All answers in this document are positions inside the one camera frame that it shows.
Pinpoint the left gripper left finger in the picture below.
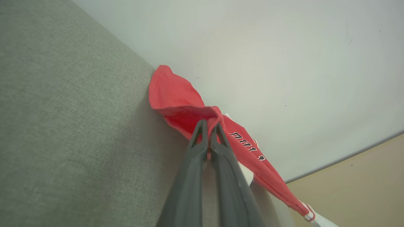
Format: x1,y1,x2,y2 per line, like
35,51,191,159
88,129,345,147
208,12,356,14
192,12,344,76
157,119,208,227

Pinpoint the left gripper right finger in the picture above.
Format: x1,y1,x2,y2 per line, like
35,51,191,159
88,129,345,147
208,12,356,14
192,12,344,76
211,123,266,227

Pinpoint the grey fabric sofa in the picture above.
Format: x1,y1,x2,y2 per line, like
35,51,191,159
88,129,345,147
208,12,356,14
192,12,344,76
0,0,295,227

